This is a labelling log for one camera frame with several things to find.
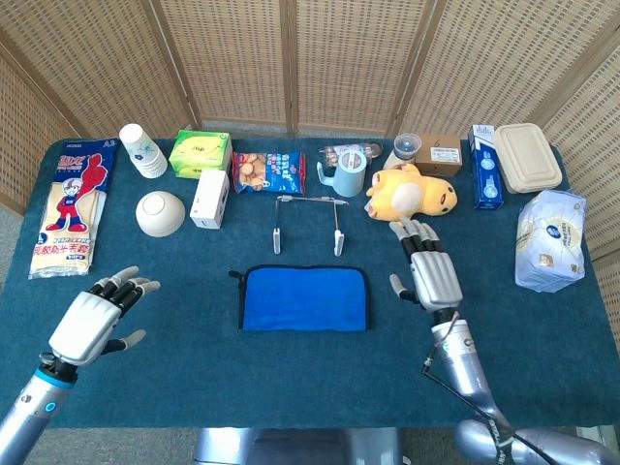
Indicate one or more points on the light blue mug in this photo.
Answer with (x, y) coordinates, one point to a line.
(351, 176)

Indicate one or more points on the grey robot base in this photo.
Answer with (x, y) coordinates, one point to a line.
(300, 448)

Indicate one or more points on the stack of paper cups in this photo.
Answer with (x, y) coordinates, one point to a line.
(143, 152)

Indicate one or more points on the grey and blue cloth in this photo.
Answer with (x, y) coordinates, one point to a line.
(305, 300)

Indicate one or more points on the blue and white carton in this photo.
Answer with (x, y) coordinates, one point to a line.
(486, 174)

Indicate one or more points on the clear lidded jar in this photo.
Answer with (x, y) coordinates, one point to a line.
(406, 147)

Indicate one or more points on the small white carton box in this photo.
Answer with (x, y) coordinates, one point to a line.
(208, 198)

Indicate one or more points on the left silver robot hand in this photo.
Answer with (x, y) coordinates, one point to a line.
(84, 329)

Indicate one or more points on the blue carpet table mat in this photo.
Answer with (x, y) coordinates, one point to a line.
(242, 382)

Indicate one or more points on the yellow plush toy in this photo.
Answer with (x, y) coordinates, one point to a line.
(412, 194)

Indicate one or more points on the rubber gloves package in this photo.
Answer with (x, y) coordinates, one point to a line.
(68, 203)

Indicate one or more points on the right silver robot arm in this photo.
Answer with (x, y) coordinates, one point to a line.
(465, 368)

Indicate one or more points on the beige upturned bowl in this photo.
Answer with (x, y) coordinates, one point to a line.
(160, 213)

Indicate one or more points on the blue biscuit bag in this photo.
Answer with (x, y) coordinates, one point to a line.
(266, 172)

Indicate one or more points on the white tissue paper pack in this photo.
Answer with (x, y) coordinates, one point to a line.
(549, 242)

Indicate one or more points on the wooden rattan folding screen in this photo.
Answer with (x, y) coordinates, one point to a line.
(339, 58)

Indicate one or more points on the beige lidded food container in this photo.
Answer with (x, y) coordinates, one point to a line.
(528, 155)

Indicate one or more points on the clear snack packet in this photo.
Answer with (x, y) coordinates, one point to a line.
(331, 156)

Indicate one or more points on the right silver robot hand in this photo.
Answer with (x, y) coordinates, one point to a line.
(433, 281)

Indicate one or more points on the green tissue box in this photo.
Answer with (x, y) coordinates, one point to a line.
(198, 150)

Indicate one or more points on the brown cardboard box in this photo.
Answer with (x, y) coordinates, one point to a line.
(438, 157)

